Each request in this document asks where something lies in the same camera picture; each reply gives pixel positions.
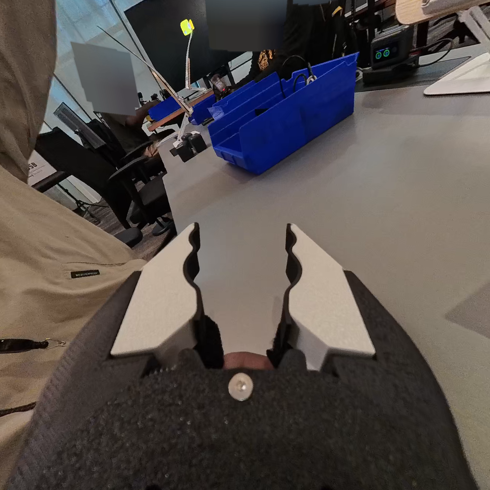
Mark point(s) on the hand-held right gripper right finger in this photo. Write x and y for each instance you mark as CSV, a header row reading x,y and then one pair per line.
x,y
325,306

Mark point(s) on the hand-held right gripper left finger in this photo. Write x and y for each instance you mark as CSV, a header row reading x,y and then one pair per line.
x,y
160,302

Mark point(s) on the black office chair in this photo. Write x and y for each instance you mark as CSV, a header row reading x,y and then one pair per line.
x,y
153,195

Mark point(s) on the person in beige jacket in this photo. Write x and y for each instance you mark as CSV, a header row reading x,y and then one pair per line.
x,y
49,249

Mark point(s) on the white sign board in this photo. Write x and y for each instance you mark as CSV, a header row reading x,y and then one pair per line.
x,y
38,172

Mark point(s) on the blue tagged plastic bin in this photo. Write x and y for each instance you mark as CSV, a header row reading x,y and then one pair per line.
x,y
203,111

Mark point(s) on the black power adapter block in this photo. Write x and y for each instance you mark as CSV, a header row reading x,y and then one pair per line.
x,y
386,75

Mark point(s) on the large black screen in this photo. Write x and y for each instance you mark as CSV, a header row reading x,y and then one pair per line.
x,y
160,38

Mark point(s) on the wooden book stand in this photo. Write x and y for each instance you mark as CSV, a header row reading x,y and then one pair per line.
x,y
459,76

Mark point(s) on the grey portable power station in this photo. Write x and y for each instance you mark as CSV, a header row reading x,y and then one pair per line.
x,y
398,42

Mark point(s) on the white gooseneck yellow clip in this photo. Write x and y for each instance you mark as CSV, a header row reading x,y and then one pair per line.
x,y
186,26

